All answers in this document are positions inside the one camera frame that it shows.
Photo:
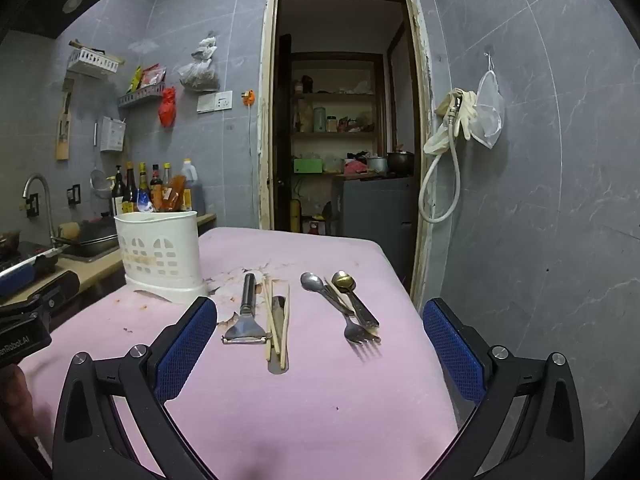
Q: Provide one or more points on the yellow cylinder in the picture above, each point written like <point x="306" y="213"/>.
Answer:
<point x="295" y="215"/>

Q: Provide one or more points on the green box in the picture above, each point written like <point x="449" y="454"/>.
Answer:
<point x="307" y="166"/>

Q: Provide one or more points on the beige kitchen counter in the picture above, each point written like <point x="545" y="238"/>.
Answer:
<point x="95" y="267"/>

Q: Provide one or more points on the cooking oil jug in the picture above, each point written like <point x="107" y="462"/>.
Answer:
<point x="188" y="185"/>

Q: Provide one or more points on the red and white bag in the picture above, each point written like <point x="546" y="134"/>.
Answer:
<point x="314" y="227"/>

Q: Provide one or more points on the gold spoon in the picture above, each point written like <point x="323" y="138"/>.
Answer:
<point x="344" y="280"/>

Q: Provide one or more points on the white wall switch panel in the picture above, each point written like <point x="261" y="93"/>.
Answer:
<point x="215" y="101"/>

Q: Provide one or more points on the small metal pot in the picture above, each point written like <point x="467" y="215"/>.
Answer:
<point x="377" y="165"/>

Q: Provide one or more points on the red plastic bag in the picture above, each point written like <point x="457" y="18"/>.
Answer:
<point x="168" y="107"/>

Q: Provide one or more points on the cream rubber gloves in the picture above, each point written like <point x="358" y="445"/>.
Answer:
<point x="452" y="110"/>

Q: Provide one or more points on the white and blue packet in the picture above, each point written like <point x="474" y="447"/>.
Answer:
<point x="145" y="204"/>

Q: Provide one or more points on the red snack packet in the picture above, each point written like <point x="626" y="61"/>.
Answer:
<point x="152" y="75"/>

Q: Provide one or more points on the black wall socket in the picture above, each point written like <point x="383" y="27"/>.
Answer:
<point x="74" y="195"/>
<point x="33" y="205"/>

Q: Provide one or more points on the pale green jar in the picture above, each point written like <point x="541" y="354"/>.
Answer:
<point x="319" y="120"/>

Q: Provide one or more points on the worn wooden door frame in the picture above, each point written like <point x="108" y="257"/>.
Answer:
<point x="265" y="110"/>

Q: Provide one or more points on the wooden wall knife holder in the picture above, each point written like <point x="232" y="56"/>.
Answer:
<point x="63" y="130"/>

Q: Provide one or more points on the white plastic wall basket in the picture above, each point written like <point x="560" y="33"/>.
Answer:
<point x="95" y="62"/>

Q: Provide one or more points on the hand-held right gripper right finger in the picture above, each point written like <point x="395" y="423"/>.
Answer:
<point x="452" y="350"/>

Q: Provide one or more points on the row of sauce bottles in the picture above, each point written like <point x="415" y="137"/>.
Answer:
<point x="131" y="192"/>

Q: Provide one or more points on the person's left hand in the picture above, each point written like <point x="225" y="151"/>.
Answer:
<point x="12" y="400"/>

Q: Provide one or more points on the yellow snack packet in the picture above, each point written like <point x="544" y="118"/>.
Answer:
<point x="136" y="79"/>

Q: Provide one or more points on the chrome faucet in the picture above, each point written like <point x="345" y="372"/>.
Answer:
<point x="47" y="190"/>

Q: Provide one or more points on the clear hanging bag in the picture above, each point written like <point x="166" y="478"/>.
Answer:
<point x="490" y="110"/>

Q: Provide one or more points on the grey cabinet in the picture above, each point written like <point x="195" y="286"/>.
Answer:
<point x="375" y="215"/>

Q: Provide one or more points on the pink cloth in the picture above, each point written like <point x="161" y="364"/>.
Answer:
<point x="356" y="167"/>

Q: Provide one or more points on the clear bag of dried goods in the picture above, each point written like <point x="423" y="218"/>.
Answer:
<point x="200" y="75"/>

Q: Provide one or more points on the silver spoon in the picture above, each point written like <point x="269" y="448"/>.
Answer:
<point x="312" y="282"/>

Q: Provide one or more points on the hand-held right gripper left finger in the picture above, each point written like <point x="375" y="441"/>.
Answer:
<point x="187" y="347"/>

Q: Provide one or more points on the metal wall shelf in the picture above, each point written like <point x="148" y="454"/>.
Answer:
<point x="142" y="95"/>

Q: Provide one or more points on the grey metal table knife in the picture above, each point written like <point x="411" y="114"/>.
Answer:
<point x="277" y="367"/>

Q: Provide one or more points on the dark cooking pot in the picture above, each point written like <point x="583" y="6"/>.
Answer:
<point x="401" y="162"/>

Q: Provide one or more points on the white hanging box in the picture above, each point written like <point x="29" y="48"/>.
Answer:
<point x="112" y="135"/>

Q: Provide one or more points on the tan sponge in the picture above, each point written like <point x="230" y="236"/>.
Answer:
<point x="68" y="231"/>

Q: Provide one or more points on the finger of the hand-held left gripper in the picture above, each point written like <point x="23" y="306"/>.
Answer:
<point x="17" y="282"/>
<point x="57" y="290"/>

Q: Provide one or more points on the wooden shelf unit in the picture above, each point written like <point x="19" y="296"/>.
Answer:
<point x="332" y="134"/>

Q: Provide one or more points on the dark bowl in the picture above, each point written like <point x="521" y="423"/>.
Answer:
<point x="9" y="240"/>

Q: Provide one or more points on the orange seasoning packet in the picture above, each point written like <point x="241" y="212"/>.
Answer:
<point x="176" y="192"/>

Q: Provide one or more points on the white plastic utensil caddy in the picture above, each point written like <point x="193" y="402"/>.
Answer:
<point x="160" y="250"/>

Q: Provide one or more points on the pink floral blanket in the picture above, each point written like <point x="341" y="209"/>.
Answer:
<point x="325" y="400"/>

